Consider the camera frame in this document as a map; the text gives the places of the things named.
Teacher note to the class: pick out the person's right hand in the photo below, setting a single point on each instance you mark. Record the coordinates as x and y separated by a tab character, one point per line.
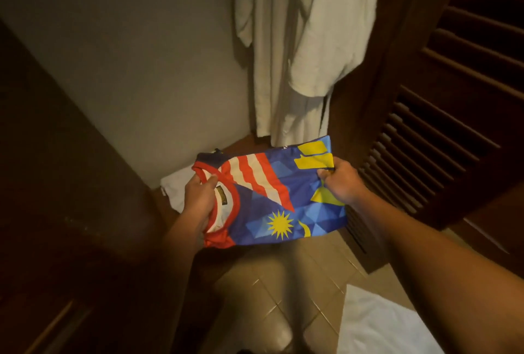
344	183

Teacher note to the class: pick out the person's left hand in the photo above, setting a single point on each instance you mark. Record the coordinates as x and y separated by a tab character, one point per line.
200	200

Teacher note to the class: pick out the dark wooden wardrobe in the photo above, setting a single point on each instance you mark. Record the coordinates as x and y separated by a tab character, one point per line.
442	120

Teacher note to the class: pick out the person's left forearm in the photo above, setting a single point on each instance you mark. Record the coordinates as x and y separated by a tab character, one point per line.
176	284

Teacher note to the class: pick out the person's right forearm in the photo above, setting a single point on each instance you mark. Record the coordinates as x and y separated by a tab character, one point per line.
446	276

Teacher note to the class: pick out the large folded white cloth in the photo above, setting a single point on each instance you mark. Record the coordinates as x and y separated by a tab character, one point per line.
175	187

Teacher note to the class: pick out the white floor towel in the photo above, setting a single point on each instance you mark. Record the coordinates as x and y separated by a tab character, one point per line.
381	325

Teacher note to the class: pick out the white hanging robe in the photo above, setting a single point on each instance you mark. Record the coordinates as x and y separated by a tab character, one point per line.
303	38

